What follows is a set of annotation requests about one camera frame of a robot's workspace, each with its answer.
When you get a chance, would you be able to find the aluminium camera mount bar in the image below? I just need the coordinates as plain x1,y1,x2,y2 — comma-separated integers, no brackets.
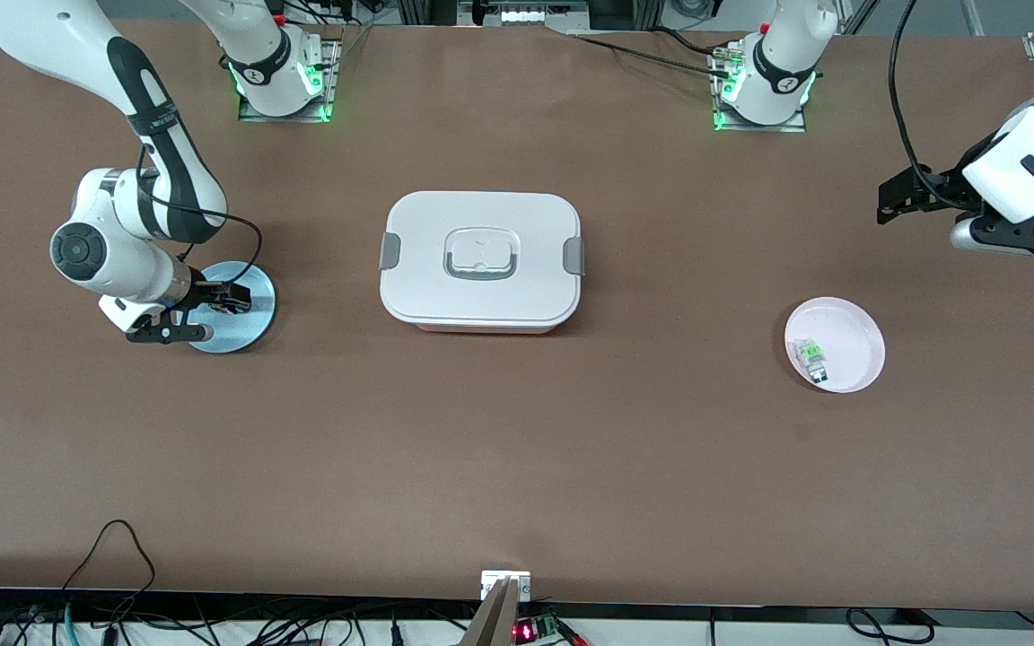
461,579,523,646

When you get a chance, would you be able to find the green push-button switch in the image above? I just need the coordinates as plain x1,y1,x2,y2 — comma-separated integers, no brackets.
795,338,832,384

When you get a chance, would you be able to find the white lidded lunch box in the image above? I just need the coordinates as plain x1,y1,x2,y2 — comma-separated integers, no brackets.
379,190,586,336

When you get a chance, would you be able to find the looped black table cable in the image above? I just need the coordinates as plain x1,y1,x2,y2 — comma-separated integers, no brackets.
62,519,157,620

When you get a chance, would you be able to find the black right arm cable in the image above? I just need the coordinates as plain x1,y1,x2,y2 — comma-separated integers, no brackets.
135,144,265,290

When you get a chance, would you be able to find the coiled black cable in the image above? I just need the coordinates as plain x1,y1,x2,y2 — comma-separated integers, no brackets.
845,607,936,644

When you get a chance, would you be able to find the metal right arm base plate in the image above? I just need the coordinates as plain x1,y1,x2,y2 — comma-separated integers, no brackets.
237,36,336,123

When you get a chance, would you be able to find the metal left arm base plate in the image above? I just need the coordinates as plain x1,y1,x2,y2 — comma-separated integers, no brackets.
712,40,808,134

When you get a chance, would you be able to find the tangled black cable bundle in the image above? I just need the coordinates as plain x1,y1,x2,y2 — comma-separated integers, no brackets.
0,588,482,646

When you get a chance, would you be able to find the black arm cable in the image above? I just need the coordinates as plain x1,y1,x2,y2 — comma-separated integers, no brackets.
135,144,265,290
889,0,960,209

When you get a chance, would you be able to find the red LED circuit board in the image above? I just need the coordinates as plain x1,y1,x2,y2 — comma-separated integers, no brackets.
514,612,565,646

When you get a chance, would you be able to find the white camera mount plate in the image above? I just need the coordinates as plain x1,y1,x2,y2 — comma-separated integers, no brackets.
481,571,532,602

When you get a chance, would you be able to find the pink round plate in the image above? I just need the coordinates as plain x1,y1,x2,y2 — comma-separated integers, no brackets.
784,296,887,394

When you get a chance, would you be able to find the light blue round plate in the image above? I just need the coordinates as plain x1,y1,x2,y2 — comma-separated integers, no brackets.
183,260,276,354

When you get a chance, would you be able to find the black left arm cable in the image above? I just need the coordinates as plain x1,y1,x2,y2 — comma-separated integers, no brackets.
889,0,960,209

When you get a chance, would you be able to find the black base power cable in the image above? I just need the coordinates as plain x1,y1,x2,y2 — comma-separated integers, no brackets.
566,31,735,76

